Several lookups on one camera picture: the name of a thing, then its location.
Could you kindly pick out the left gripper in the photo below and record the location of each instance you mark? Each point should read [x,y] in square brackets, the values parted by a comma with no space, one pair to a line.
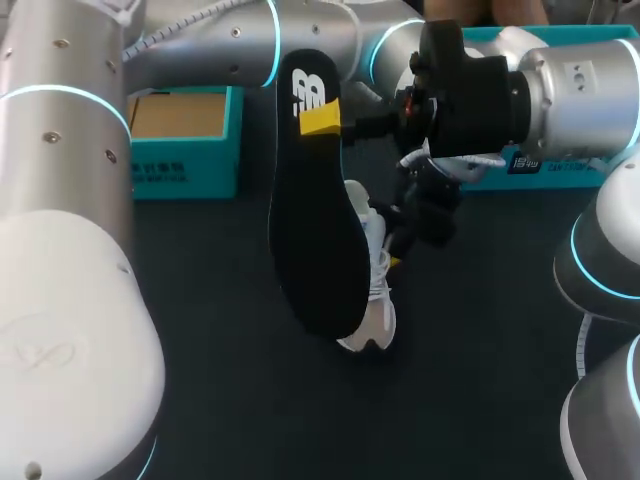
[432,210]

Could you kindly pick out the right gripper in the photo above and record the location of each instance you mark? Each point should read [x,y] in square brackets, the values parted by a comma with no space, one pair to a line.
[475,105]

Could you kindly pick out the black and blue insole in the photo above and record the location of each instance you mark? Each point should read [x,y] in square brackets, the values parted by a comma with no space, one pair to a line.
[315,225]

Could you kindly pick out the white shoe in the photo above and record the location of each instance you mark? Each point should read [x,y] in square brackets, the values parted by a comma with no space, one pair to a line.
[380,320]

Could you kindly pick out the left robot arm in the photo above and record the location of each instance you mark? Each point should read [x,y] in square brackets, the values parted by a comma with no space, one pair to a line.
[60,150]

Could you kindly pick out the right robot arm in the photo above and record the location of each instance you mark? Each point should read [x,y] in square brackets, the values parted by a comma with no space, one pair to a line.
[575,100]

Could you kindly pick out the teal box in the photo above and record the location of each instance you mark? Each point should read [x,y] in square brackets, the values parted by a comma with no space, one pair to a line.
[550,172]
[185,165]

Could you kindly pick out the person's legs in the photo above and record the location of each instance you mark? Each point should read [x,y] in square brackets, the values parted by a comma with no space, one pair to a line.
[515,10]

